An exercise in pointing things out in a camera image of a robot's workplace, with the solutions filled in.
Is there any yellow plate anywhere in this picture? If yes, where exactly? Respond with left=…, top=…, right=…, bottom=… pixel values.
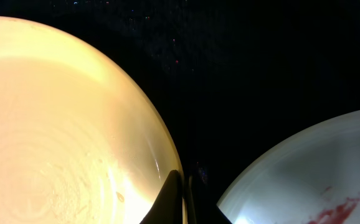
left=0, top=16, right=185, bottom=224

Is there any round black tray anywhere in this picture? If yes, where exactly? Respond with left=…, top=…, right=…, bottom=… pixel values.
left=0, top=0, right=360, bottom=204

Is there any light green plate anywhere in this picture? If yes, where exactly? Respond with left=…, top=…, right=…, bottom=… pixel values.
left=218, top=110, right=360, bottom=223

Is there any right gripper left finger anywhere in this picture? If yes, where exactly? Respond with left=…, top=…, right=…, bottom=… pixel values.
left=140, top=170, right=182, bottom=224

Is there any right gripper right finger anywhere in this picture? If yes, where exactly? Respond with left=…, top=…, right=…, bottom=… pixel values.
left=187, top=174, right=232, bottom=224

